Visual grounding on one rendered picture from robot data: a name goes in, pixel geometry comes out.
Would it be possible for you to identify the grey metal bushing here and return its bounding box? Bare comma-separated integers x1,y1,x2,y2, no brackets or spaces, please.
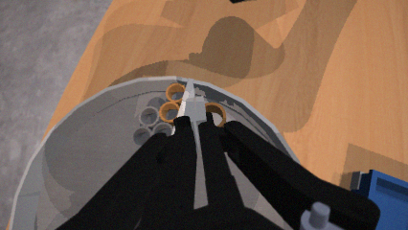
139,106,163,130
131,126,152,148
152,122,173,135

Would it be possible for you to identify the bronze bushing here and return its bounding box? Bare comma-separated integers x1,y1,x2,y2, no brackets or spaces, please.
159,102,180,127
205,103,226,127
166,83,186,107

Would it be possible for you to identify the blue crate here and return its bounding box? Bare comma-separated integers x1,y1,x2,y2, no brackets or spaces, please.
350,170,408,230

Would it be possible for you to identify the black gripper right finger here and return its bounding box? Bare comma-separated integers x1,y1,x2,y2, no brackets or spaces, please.
196,96,380,230

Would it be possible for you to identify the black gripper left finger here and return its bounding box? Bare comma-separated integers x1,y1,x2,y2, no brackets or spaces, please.
55,98,199,230

